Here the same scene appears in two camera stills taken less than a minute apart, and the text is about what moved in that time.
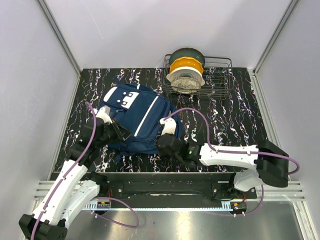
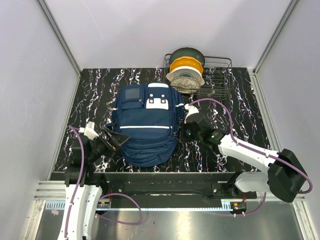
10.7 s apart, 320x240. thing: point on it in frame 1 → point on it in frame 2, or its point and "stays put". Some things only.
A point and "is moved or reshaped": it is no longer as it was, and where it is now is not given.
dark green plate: [188, 52] stays put
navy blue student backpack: [140, 111] is moved or reshaped
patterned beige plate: [185, 85] stays put
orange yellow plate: [184, 61] stays put
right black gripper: [161, 151] → [186, 124]
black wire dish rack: [218, 74] stays put
